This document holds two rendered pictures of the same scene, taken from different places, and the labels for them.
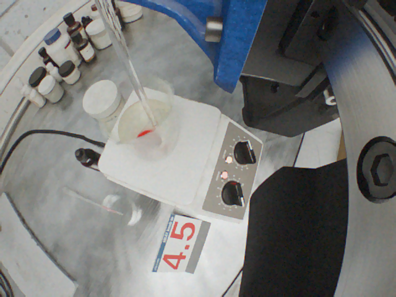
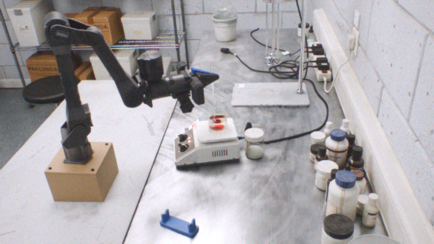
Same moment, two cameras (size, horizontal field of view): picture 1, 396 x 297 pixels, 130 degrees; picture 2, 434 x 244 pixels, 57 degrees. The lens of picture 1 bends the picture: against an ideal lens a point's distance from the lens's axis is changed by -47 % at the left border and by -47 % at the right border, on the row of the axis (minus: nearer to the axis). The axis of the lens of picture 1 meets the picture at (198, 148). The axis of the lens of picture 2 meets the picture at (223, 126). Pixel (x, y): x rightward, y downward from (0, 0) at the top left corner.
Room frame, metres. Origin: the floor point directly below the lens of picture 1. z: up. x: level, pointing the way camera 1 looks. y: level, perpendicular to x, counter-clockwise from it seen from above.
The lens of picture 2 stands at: (1.08, -0.25, 1.63)
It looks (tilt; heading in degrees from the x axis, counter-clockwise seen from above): 31 degrees down; 162
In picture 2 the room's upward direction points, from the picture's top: 3 degrees counter-clockwise
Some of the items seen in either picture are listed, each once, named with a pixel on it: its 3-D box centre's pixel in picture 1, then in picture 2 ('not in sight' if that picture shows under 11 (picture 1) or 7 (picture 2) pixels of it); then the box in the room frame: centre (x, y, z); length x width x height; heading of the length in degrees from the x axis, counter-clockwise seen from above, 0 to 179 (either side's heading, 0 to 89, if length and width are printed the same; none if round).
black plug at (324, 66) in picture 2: not in sight; (321, 66); (-0.31, 0.64, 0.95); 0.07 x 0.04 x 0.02; 66
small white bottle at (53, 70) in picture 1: (54, 72); not in sight; (0.22, 0.36, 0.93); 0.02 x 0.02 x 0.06
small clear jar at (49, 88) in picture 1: (51, 89); (317, 142); (0.17, 0.34, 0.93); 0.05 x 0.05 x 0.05
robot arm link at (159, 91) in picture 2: not in sight; (153, 89); (0.07, -0.13, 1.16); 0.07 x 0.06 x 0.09; 92
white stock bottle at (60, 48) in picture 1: (62, 50); (335, 149); (0.26, 0.35, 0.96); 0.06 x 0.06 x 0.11
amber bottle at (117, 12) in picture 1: (114, 15); (333, 186); (0.39, 0.26, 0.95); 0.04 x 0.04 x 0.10
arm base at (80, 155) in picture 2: not in sight; (77, 148); (0.08, -0.36, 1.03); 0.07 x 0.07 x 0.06; 62
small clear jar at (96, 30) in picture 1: (100, 33); (326, 175); (0.33, 0.27, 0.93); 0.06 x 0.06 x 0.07
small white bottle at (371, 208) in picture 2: not in sight; (371, 209); (0.50, 0.29, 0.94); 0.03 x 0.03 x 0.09
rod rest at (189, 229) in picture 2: not in sight; (178, 221); (0.33, -0.15, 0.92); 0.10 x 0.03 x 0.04; 42
